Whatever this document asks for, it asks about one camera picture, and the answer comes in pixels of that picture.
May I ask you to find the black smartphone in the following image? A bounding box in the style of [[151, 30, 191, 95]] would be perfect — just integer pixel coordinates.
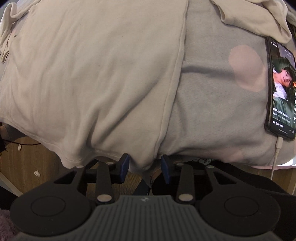
[[264, 36, 296, 142]]

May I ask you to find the cream turtleneck garment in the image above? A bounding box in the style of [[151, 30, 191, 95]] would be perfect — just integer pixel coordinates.
[[0, 0, 293, 173]]

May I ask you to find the dark cloth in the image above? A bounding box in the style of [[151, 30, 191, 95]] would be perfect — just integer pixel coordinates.
[[151, 160, 296, 241]]

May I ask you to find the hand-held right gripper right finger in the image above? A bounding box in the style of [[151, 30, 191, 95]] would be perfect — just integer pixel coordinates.
[[161, 154, 237, 205]]

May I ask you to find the person's fuzzy pink clothing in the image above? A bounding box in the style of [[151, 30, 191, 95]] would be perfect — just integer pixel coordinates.
[[0, 208, 15, 241]]

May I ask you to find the white charging cable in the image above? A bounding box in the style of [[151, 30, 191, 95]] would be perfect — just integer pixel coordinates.
[[270, 137, 283, 180]]

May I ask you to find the grey pink-dotted bed blanket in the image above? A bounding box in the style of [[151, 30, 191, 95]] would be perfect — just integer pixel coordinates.
[[151, 0, 296, 171]]

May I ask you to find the thin black cable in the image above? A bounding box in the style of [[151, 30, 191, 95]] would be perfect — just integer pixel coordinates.
[[0, 138, 41, 147]]

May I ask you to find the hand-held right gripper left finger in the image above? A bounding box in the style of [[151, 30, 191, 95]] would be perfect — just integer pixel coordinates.
[[54, 153, 130, 206]]

